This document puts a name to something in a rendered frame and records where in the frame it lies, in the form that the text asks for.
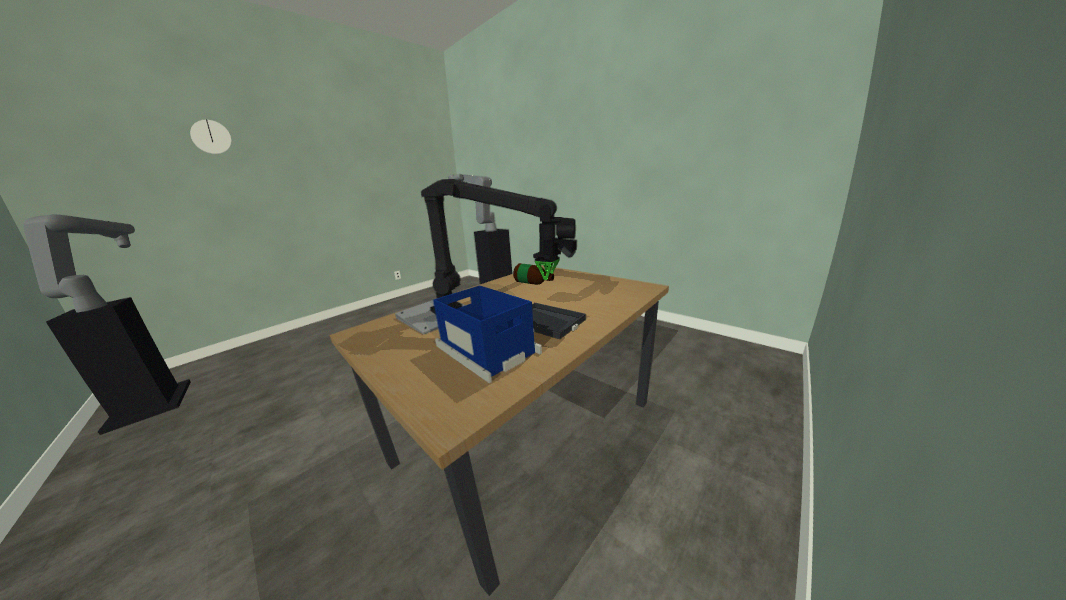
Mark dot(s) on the brown bottle with green label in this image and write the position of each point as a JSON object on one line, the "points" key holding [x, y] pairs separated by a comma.
{"points": [[530, 274]]}

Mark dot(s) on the blue divided crate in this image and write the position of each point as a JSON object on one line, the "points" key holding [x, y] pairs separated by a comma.
{"points": [[485, 334]]}

